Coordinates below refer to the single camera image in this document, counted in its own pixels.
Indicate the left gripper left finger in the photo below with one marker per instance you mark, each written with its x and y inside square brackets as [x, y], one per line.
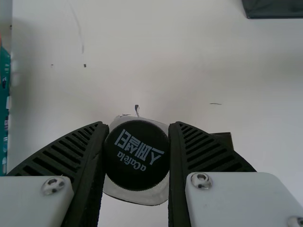
[59, 165]

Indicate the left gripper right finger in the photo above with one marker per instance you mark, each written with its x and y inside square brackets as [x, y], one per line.
[213, 177]

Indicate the teal shopping basket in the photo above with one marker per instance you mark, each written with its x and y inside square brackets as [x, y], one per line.
[4, 71]

